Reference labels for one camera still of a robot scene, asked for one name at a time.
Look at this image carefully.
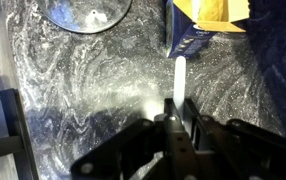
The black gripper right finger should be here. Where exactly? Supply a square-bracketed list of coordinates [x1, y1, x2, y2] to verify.
[182, 98, 286, 180]

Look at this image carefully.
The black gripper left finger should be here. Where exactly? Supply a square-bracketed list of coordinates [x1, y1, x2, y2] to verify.
[70, 98, 197, 180]

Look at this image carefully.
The white plastic spoon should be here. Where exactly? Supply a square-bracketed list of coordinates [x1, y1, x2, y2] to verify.
[172, 55, 188, 118]

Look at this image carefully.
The blue pasta box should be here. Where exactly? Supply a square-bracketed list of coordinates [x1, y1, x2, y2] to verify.
[164, 0, 251, 60]

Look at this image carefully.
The round glass pot lid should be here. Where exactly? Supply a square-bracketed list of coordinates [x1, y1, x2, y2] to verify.
[36, 0, 133, 35]

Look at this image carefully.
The black metal frame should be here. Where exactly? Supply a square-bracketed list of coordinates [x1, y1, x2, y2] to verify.
[0, 88, 40, 180]

